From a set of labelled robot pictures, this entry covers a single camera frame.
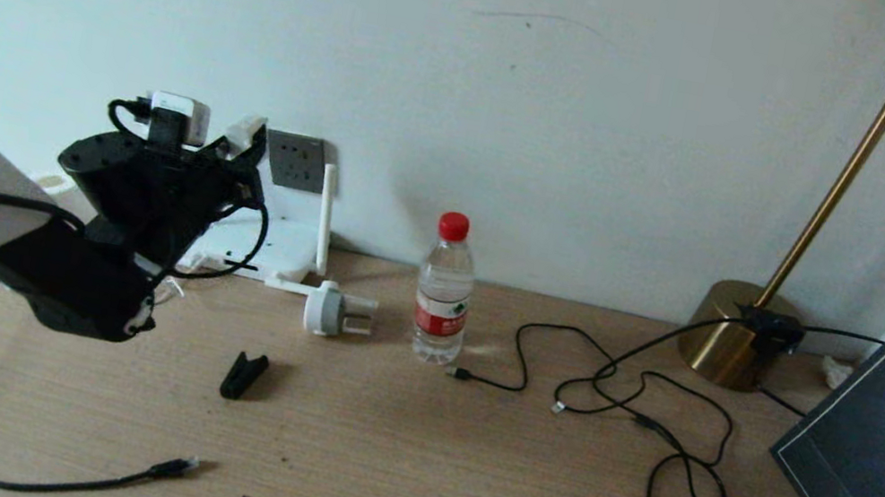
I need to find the white power adapter with cable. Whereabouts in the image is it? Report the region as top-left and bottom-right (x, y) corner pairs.
(222, 111), (270, 164)

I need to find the black ethernet cable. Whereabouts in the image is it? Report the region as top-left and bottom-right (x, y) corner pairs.
(0, 280), (226, 497)

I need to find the white wifi router with antennas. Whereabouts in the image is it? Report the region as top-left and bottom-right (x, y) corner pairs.
(174, 140), (349, 301)

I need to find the white round plug adapter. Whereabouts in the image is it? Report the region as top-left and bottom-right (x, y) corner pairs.
(301, 277), (383, 347)

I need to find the white toilet paper roll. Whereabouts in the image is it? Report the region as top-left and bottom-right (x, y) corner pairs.
(25, 169), (70, 197)

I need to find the small black plastic clip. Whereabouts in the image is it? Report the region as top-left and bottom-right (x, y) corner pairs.
(217, 348), (273, 405)

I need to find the clear water bottle red cap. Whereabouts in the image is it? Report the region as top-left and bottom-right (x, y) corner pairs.
(404, 208), (487, 370)

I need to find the brass desk lamp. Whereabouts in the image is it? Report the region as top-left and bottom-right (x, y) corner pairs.
(672, 0), (885, 418)

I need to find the black block on lamp base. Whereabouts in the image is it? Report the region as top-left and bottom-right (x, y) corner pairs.
(726, 301), (809, 358)

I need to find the crumpled white tissue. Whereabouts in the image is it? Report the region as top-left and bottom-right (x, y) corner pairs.
(817, 355), (854, 392)

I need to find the grey wall socket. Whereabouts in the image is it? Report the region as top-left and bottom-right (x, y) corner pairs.
(257, 129), (333, 196)

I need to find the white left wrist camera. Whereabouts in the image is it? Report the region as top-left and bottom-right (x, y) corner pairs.
(143, 90), (213, 149)

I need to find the black left camera cable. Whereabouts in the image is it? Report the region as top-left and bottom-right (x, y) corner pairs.
(82, 95), (288, 292)

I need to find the black USB charging cable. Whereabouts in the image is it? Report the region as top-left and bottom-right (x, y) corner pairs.
(448, 269), (745, 432)

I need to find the black lamp power cord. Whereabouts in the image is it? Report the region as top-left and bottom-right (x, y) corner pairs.
(747, 316), (885, 429)

